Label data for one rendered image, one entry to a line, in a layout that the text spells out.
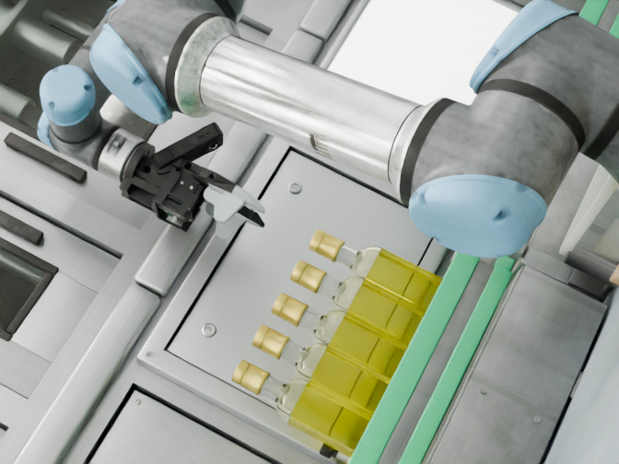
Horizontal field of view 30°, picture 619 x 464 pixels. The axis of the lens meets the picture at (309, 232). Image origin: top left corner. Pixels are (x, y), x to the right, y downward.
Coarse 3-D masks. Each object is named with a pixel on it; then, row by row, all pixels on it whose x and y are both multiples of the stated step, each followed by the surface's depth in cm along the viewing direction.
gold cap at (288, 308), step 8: (280, 296) 164; (288, 296) 165; (280, 304) 164; (288, 304) 164; (296, 304) 164; (304, 304) 164; (272, 312) 165; (280, 312) 164; (288, 312) 164; (296, 312) 163; (288, 320) 164; (296, 320) 164
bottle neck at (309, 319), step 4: (308, 308) 164; (304, 312) 164; (308, 312) 164; (312, 312) 164; (316, 312) 165; (304, 316) 164; (308, 316) 164; (312, 316) 164; (316, 316) 164; (320, 316) 164; (300, 320) 164; (304, 320) 164; (308, 320) 164; (312, 320) 163; (316, 320) 163; (300, 324) 164; (304, 324) 164; (308, 324) 164; (312, 324) 163; (316, 324) 163; (304, 328) 165; (308, 328) 164; (312, 328) 164; (312, 332) 164
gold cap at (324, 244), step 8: (320, 232) 169; (312, 240) 169; (320, 240) 169; (328, 240) 169; (336, 240) 169; (312, 248) 169; (320, 248) 169; (328, 248) 169; (336, 248) 168; (328, 256) 169
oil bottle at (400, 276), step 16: (368, 256) 167; (384, 256) 167; (352, 272) 168; (368, 272) 166; (384, 272) 166; (400, 272) 166; (416, 272) 167; (400, 288) 165; (416, 288) 166; (432, 288) 166; (416, 304) 165
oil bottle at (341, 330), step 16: (320, 320) 163; (336, 320) 162; (352, 320) 162; (320, 336) 162; (336, 336) 161; (352, 336) 161; (368, 336) 162; (384, 336) 162; (352, 352) 160; (368, 352) 161; (384, 352) 161; (400, 352) 161; (384, 368) 160
